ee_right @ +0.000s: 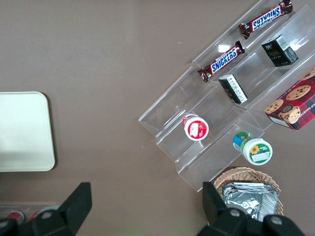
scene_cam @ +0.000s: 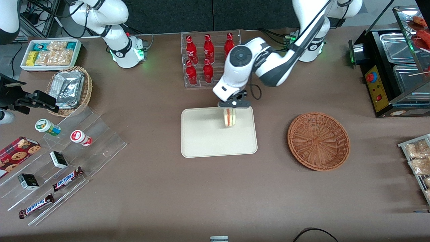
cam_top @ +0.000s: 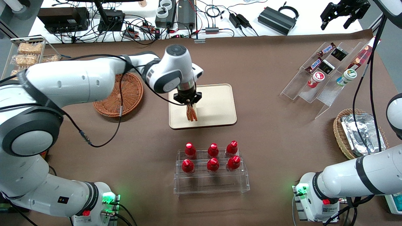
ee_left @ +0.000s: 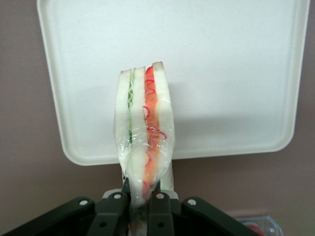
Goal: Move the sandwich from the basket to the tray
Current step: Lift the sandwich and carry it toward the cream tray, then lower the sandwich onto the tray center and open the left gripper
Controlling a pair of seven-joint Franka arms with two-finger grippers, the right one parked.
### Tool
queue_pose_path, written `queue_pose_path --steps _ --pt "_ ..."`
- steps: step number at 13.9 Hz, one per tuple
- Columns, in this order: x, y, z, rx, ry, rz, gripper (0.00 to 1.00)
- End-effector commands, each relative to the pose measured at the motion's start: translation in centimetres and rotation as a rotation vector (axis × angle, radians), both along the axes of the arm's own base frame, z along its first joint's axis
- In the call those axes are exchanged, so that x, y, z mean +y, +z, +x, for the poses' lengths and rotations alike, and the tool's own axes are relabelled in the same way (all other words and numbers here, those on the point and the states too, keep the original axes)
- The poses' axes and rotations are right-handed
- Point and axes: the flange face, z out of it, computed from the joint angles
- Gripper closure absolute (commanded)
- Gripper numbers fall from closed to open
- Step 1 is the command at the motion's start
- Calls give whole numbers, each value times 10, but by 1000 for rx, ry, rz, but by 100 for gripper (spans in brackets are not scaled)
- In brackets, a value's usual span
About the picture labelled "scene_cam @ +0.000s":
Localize red plaid cookie box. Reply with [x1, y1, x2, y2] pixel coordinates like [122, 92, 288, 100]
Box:
[0, 136, 41, 178]

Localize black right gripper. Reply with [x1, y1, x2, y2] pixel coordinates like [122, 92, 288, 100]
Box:
[0, 74, 59, 114]

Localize green lid white cup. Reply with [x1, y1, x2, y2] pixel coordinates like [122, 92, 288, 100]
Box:
[35, 119, 61, 136]

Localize small black box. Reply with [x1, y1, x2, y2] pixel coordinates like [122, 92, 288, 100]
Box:
[17, 173, 40, 191]
[49, 151, 69, 169]

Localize red cola bottle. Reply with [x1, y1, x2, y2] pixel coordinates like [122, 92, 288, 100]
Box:
[203, 59, 214, 84]
[186, 60, 198, 85]
[203, 34, 215, 64]
[186, 35, 199, 65]
[224, 32, 235, 57]

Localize clear cracker bag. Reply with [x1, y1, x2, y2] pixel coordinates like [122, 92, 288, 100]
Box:
[35, 50, 55, 66]
[47, 41, 68, 52]
[50, 50, 73, 66]

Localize light woven wicker basket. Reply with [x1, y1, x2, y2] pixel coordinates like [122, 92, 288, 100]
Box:
[45, 66, 93, 117]

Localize clear acrylic bottle rack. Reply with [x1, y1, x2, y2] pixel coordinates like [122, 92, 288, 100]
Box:
[181, 30, 242, 88]

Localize beige plastic serving tray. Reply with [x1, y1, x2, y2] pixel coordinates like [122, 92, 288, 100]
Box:
[181, 106, 258, 158]

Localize black hot food warmer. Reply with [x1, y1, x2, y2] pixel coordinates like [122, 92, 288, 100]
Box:
[348, 6, 430, 118]

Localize black looped cable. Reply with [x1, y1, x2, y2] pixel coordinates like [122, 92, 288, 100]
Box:
[292, 228, 340, 242]

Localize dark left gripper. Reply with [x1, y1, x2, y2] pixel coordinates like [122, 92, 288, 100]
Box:
[217, 89, 252, 109]

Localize brown Snickers bar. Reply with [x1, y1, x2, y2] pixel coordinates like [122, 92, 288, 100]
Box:
[18, 194, 55, 219]
[52, 167, 84, 192]

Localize silver foil pack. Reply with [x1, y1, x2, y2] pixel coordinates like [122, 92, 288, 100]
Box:
[54, 70, 85, 88]
[54, 81, 84, 109]

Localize brown round wicker basket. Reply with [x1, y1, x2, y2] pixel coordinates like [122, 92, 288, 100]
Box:
[287, 112, 350, 171]

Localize white rectangular snack bin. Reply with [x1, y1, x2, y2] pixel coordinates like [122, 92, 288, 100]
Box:
[20, 39, 82, 72]

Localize aluminium frame with cables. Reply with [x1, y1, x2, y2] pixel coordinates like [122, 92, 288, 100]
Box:
[19, 0, 61, 38]

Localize red lid white cup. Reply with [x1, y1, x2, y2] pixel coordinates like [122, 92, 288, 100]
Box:
[70, 130, 93, 147]

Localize clear acrylic stepped display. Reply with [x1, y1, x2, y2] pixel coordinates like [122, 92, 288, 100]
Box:
[0, 106, 127, 226]

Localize grey metal wire tray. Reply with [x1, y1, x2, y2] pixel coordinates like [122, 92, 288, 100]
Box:
[398, 134, 430, 206]

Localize black left arm base cables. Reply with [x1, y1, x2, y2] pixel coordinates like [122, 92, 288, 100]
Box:
[258, 28, 290, 46]

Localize triangle sandwich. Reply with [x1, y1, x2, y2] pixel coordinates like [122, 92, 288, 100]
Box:
[224, 108, 237, 128]

